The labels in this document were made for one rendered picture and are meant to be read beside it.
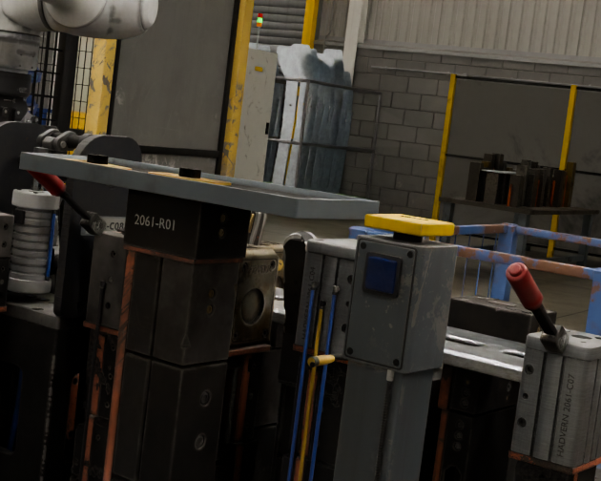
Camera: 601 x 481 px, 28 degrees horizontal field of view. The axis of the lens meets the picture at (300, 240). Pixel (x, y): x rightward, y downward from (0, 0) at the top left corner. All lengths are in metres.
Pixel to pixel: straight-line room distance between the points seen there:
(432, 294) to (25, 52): 1.02
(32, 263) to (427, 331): 0.65
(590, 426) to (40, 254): 0.73
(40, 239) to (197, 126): 3.57
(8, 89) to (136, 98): 2.83
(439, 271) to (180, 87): 3.94
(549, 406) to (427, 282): 0.19
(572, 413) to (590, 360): 0.05
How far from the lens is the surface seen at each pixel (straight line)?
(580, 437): 1.16
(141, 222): 1.22
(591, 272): 3.22
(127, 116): 4.70
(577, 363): 1.15
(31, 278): 1.55
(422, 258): 1.03
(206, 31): 5.08
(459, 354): 1.33
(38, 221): 1.54
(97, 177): 1.22
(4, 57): 1.91
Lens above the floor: 1.23
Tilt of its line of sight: 6 degrees down
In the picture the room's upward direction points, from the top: 7 degrees clockwise
